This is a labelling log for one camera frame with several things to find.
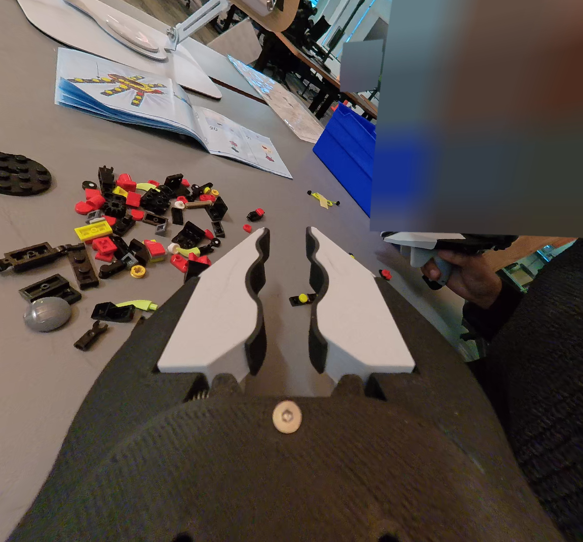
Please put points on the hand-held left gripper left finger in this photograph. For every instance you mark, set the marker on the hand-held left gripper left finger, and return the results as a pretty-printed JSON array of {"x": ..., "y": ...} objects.
[{"x": 209, "y": 323}]

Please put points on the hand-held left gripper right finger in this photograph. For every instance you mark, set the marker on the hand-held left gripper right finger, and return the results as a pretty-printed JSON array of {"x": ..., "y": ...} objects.
[{"x": 364, "y": 323}]

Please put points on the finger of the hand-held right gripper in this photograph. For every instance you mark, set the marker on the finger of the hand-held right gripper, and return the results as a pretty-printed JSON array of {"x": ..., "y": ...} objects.
[{"x": 410, "y": 241}]

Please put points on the black yellow lego spider model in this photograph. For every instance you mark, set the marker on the black yellow lego spider model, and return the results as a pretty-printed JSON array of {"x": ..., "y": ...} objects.
[{"x": 303, "y": 298}]

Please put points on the pile of lego pieces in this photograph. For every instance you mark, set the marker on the pile of lego pieces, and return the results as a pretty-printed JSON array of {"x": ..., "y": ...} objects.
[{"x": 155, "y": 200}]

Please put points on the person's right forearm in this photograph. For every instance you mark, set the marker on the person's right forearm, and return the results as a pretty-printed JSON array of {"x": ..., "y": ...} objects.
[{"x": 496, "y": 305}]

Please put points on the black and red lego piece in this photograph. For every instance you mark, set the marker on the black and red lego piece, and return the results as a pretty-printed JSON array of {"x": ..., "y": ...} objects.
[{"x": 255, "y": 216}]

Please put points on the grey egg-shaped lego piece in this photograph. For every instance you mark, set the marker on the grey egg-shaped lego piece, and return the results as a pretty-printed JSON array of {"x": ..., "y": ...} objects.
[{"x": 48, "y": 314}]

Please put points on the black round lego plate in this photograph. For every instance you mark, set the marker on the black round lego plate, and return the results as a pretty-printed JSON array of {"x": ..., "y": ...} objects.
[{"x": 22, "y": 175}]

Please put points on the lego instruction booklet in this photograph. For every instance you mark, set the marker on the lego instruction booklet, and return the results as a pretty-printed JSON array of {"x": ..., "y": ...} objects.
[{"x": 136, "y": 95}]

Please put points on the person's right hand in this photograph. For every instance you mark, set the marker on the person's right hand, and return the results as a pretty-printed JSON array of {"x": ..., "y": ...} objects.
[{"x": 473, "y": 278}]

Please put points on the blue plastic bin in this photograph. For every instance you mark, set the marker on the blue plastic bin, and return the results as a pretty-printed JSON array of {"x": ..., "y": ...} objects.
[{"x": 346, "y": 155}]

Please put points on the person's dark knit sweater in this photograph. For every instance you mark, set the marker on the person's dark knit sweater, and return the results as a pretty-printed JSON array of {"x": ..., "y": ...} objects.
[{"x": 546, "y": 369}]

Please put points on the clear plastic bag with sheet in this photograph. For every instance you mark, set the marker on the clear plastic bag with sheet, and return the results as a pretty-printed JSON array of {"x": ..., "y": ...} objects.
[{"x": 287, "y": 104}]

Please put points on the long wooden desk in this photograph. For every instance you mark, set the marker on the long wooden desk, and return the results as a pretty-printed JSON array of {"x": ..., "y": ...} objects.
[{"x": 314, "y": 61}]

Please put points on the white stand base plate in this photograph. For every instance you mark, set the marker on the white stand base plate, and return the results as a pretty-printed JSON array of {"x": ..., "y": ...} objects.
[{"x": 45, "y": 18}]

